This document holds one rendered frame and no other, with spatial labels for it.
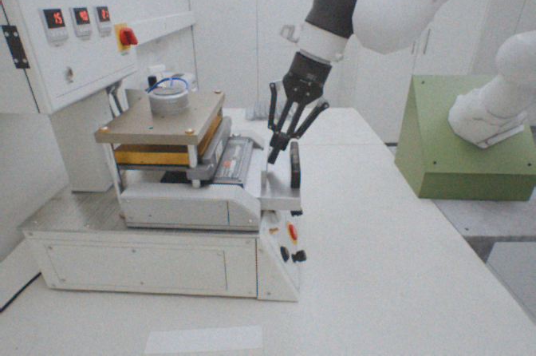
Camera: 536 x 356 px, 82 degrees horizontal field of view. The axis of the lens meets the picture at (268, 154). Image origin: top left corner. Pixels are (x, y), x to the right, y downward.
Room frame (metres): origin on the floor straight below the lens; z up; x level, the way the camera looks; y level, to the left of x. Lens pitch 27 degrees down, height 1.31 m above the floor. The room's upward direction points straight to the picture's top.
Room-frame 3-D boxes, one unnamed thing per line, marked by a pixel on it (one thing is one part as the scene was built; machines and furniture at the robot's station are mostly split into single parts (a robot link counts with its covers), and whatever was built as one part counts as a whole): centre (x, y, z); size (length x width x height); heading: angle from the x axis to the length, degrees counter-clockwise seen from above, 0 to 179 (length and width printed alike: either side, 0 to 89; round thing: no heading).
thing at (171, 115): (0.64, 0.23, 1.08); 0.31 x 0.24 x 0.13; 177
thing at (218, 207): (0.48, 0.14, 0.96); 0.25 x 0.05 x 0.07; 87
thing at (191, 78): (1.59, 0.50, 0.88); 0.25 x 0.20 x 0.17; 85
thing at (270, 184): (0.61, 0.08, 0.97); 0.30 x 0.22 x 0.08; 87
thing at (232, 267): (0.64, 0.19, 0.84); 0.53 x 0.37 x 0.17; 87
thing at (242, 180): (0.62, 0.13, 0.98); 0.20 x 0.17 x 0.03; 177
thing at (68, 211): (0.62, 0.24, 0.93); 0.46 x 0.35 x 0.01; 87
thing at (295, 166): (0.61, -0.06, 0.99); 0.15 x 0.02 x 0.04; 177
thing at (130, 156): (0.63, 0.20, 1.07); 0.22 x 0.17 x 0.10; 177
